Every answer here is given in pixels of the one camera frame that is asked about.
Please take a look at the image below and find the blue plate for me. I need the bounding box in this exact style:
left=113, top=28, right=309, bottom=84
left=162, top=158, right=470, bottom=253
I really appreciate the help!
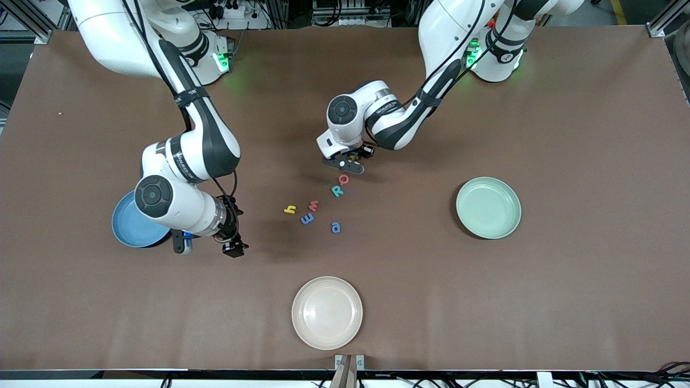
left=112, top=191, right=173, bottom=248

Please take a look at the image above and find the green plate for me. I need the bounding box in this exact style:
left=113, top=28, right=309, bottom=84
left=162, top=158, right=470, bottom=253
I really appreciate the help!
left=456, top=177, right=522, bottom=240

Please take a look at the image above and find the beige plate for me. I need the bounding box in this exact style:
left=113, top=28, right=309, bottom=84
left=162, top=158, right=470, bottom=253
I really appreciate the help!
left=292, top=276, right=363, bottom=350

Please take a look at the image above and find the black equipment rack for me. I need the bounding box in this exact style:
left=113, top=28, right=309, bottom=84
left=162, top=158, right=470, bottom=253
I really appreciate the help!
left=312, top=0, right=393, bottom=27

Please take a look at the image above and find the white power strip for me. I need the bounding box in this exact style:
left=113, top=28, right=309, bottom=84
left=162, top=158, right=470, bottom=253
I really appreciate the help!
left=208, top=0, right=270, bottom=30

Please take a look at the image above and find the brown table cover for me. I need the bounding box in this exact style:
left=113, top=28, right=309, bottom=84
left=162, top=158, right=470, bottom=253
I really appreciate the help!
left=0, top=27, right=690, bottom=372

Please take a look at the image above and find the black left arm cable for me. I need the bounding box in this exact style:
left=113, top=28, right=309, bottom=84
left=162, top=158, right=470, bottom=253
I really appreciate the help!
left=367, top=0, right=518, bottom=146

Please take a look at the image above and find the white table edge rail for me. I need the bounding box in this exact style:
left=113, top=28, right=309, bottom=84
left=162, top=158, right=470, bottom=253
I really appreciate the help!
left=0, top=370, right=690, bottom=388

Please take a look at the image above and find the camera mount pole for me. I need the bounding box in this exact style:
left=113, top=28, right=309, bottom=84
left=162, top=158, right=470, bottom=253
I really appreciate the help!
left=330, top=356, right=358, bottom=388

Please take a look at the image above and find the aluminium frame profile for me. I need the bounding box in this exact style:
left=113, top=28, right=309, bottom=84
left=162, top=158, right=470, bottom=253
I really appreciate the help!
left=0, top=0, right=68, bottom=45
left=647, top=0, right=690, bottom=38

